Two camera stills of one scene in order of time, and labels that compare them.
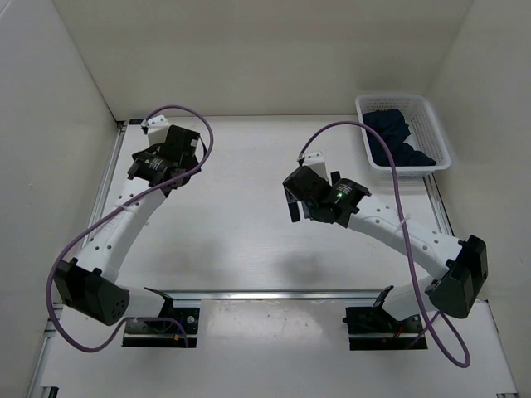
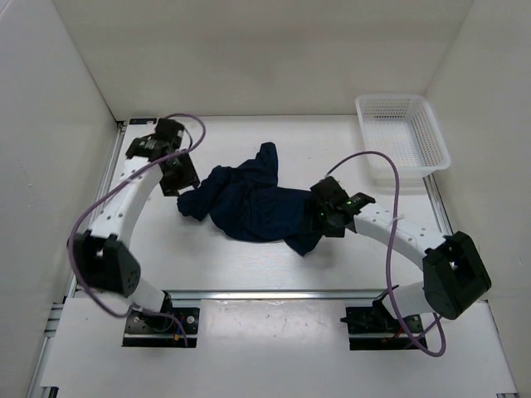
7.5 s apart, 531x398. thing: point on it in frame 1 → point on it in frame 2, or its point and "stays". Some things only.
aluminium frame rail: [278, 296] stays
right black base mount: [374, 328] stays
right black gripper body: [327, 180] → [327, 225]
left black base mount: [164, 333] stays
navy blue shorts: [390, 123] → [246, 202]
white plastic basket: [426, 135] stays
